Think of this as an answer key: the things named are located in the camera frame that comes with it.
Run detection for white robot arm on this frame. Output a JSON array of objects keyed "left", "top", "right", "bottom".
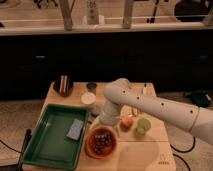
[{"left": 100, "top": 78, "right": 213, "bottom": 145}]

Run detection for dark purple grapes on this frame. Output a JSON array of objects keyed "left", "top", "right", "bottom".
[{"left": 93, "top": 133, "right": 112, "bottom": 154}]

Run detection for red bowl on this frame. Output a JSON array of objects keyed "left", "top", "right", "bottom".
[{"left": 85, "top": 127, "right": 117, "bottom": 159}]

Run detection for small dark cup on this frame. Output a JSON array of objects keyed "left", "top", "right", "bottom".
[{"left": 86, "top": 82, "right": 97, "bottom": 93}]

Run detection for white round lid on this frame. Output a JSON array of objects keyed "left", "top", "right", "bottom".
[{"left": 81, "top": 92, "right": 96, "bottom": 106}]

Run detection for small bottle on table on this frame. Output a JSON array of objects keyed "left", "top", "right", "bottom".
[{"left": 142, "top": 83, "right": 147, "bottom": 95}]

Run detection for red-orange apple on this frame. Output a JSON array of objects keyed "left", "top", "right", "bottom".
[{"left": 120, "top": 116, "right": 133, "bottom": 130}]

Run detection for dark striped plate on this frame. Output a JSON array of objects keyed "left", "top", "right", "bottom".
[{"left": 53, "top": 75, "right": 73, "bottom": 97}]

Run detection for blue-grey sponge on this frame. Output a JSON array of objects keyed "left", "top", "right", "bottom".
[{"left": 67, "top": 119, "right": 83, "bottom": 140}]

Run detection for green pear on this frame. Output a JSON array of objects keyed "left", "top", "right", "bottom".
[{"left": 136, "top": 118, "right": 151, "bottom": 135}]

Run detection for green plastic tray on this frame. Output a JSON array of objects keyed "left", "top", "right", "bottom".
[{"left": 22, "top": 104, "right": 88, "bottom": 171}]

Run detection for dark object on floor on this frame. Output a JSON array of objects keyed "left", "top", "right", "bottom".
[{"left": 185, "top": 91, "right": 211, "bottom": 108}]

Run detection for black handle left of tray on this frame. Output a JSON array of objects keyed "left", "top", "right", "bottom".
[{"left": 16, "top": 129, "right": 31, "bottom": 171}]

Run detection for black cable on floor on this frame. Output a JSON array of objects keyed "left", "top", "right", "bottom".
[{"left": 169, "top": 135, "right": 197, "bottom": 171}]

